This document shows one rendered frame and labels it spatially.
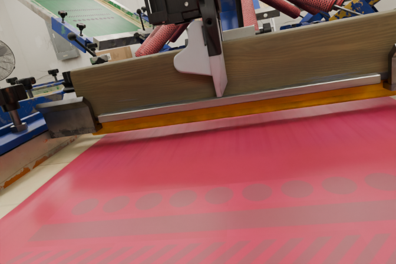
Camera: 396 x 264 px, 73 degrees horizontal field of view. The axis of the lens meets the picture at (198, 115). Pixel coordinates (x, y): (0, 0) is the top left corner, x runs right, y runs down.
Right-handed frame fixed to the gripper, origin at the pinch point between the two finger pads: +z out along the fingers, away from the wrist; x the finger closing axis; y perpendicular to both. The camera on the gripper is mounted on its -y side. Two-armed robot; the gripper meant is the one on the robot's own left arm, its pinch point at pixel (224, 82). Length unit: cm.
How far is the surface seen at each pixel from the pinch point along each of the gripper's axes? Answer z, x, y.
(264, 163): 5.8, 12.2, -3.3
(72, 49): -26, -403, 276
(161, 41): -7, -61, 24
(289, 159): 5.7, 11.9, -5.5
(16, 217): 5.8, 17.4, 18.7
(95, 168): 5.8, 9.4, 15.4
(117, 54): -4, -371, 183
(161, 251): 5.8, 22.1, 3.9
